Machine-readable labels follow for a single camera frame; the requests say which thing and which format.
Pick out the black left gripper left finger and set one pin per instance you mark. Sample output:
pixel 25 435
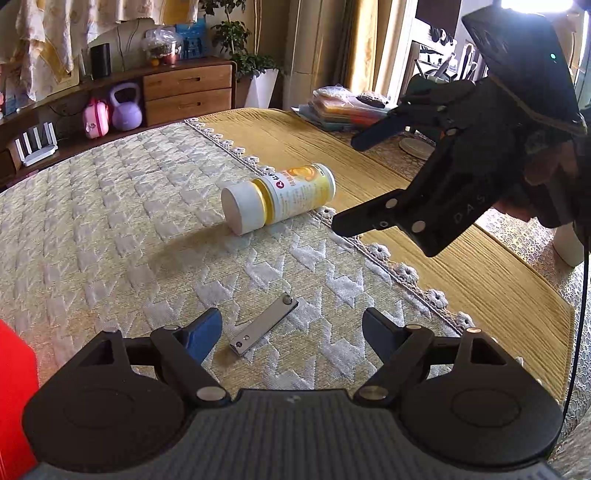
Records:
pixel 163 369

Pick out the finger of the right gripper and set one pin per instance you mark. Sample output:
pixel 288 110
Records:
pixel 376 214
pixel 393 124

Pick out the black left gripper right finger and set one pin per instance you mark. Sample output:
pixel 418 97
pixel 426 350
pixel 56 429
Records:
pixel 421 369

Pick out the person's right hand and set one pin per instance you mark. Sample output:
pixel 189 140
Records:
pixel 554 188

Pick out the round coaster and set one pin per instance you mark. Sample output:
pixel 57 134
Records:
pixel 417 148

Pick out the stack of colourful folders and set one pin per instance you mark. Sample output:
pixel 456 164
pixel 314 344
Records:
pixel 335 108

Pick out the yellow curtain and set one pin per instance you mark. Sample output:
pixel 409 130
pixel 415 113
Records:
pixel 359 46

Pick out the silver nail clipper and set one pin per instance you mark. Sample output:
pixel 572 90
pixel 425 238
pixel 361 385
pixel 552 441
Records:
pixel 262 324

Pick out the yellow woven table runner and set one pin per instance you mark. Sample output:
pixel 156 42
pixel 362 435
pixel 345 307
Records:
pixel 479 276

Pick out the beige quilted table mat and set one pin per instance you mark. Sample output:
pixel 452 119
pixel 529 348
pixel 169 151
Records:
pixel 130 235

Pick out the yellow white supplement bottle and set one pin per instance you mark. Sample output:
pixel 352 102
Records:
pixel 277 196

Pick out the potted green plant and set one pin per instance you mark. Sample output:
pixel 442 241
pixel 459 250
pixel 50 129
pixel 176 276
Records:
pixel 255 73

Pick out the red metal tin box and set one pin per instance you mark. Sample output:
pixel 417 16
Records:
pixel 18 383

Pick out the wooden tv cabinet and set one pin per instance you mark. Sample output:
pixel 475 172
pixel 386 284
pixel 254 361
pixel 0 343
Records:
pixel 164 94

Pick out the blue picture box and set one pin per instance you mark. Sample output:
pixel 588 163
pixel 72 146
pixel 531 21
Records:
pixel 193 36

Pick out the purple kettlebell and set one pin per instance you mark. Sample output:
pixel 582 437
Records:
pixel 127 115

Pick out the white wifi router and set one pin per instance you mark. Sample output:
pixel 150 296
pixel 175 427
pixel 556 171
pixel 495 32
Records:
pixel 36 144

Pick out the bag of fruit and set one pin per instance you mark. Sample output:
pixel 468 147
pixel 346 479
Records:
pixel 162 46

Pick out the black cylindrical speaker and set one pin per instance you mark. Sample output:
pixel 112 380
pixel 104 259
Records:
pixel 100 60

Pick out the patterned hanging cloth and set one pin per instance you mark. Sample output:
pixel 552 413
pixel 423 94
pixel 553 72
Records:
pixel 42 39

